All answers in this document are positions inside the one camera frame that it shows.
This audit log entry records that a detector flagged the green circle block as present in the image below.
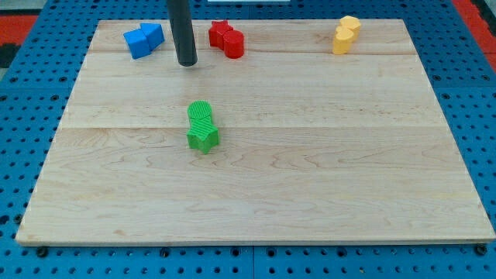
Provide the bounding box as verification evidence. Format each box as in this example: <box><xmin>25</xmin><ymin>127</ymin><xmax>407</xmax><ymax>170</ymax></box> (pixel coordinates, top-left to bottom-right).
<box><xmin>187</xmin><ymin>100</ymin><xmax>212</xmax><ymax>120</ymax></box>

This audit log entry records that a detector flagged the blue cube block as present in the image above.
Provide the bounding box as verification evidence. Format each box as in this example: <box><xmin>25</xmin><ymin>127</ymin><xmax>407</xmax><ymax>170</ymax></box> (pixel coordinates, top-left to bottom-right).
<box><xmin>123</xmin><ymin>29</ymin><xmax>151</xmax><ymax>59</ymax></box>

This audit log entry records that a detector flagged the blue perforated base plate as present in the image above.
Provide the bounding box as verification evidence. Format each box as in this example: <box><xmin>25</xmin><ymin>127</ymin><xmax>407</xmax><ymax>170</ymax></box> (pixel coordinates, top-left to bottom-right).
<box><xmin>1</xmin><ymin>1</ymin><xmax>495</xmax><ymax>278</ymax></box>

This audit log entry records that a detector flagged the red cylinder block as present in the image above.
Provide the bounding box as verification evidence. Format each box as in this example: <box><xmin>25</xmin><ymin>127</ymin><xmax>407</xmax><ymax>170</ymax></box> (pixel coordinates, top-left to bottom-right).
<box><xmin>223</xmin><ymin>30</ymin><xmax>244</xmax><ymax>59</ymax></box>

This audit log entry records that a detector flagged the red star block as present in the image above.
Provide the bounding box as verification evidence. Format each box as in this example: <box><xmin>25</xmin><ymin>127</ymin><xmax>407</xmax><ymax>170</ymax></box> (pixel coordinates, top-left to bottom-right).
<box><xmin>208</xmin><ymin>20</ymin><xmax>234</xmax><ymax>50</ymax></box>

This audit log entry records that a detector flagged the green star block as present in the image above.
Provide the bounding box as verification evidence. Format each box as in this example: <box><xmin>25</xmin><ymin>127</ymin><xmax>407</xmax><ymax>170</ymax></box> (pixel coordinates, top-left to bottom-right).
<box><xmin>187</xmin><ymin>116</ymin><xmax>219</xmax><ymax>154</ymax></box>

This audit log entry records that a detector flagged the yellow heart block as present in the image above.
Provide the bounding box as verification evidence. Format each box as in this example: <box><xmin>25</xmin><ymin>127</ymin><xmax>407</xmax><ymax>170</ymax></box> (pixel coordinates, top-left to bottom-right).
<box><xmin>332</xmin><ymin>26</ymin><xmax>354</xmax><ymax>54</ymax></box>

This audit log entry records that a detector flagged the yellow hexagon block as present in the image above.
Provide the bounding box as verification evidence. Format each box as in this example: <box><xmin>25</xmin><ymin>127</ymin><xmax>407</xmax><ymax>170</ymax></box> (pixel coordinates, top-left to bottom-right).
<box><xmin>339</xmin><ymin>15</ymin><xmax>361</xmax><ymax>42</ymax></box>

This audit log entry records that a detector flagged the light wooden board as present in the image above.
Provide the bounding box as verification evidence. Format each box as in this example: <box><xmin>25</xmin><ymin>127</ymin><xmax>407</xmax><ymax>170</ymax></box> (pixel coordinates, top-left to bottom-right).
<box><xmin>16</xmin><ymin>19</ymin><xmax>495</xmax><ymax>246</ymax></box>

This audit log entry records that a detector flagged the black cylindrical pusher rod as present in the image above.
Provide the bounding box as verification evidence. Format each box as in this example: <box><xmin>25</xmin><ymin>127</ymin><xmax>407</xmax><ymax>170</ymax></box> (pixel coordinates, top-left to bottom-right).
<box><xmin>166</xmin><ymin>0</ymin><xmax>198</xmax><ymax>67</ymax></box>

